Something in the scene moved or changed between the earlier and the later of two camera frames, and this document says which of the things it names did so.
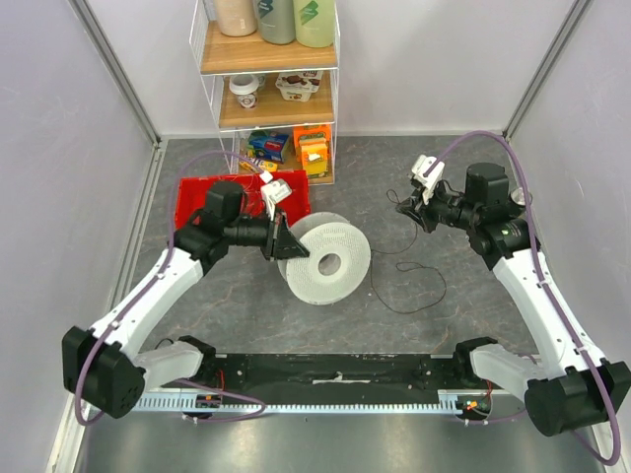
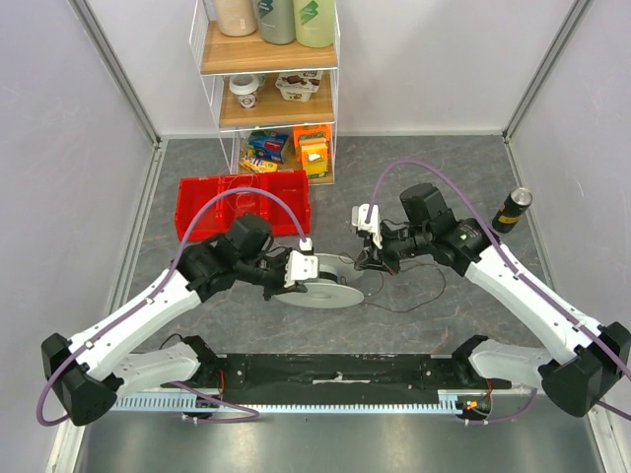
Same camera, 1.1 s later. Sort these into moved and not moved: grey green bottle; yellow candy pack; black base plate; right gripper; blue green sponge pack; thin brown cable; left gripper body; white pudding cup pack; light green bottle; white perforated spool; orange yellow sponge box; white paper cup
Moved: white perforated spool; right gripper; left gripper body; thin brown cable
Not moved: grey green bottle; black base plate; blue green sponge pack; orange yellow sponge box; white paper cup; light green bottle; white pudding cup pack; yellow candy pack
